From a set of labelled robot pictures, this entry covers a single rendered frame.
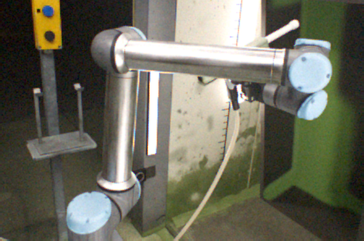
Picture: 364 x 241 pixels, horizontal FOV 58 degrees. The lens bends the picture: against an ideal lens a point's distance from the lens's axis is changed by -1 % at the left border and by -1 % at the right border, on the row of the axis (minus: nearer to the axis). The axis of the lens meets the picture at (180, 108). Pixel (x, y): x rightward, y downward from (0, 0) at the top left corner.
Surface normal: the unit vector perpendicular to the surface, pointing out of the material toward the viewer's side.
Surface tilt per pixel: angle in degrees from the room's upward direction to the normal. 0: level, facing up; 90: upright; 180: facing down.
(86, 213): 5
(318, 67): 90
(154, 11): 90
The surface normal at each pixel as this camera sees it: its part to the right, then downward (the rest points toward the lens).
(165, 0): 0.56, 0.32
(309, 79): -0.25, 0.32
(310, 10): -0.80, 0.35
